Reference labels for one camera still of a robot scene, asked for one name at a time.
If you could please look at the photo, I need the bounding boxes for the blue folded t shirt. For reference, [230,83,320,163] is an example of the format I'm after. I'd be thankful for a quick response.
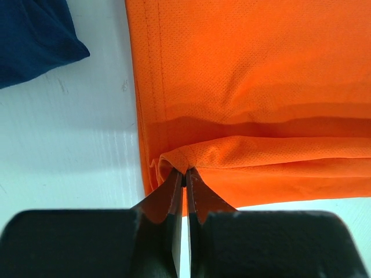
[1,1,90,88]

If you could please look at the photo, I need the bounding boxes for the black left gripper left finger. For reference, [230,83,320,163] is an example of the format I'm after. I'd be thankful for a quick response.
[1,170,183,277]

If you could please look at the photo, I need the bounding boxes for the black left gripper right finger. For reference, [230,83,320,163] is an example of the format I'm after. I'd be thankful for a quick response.
[185,169,367,277]

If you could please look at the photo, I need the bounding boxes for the orange t shirt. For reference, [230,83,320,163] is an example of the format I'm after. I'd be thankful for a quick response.
[126,1,370,207]

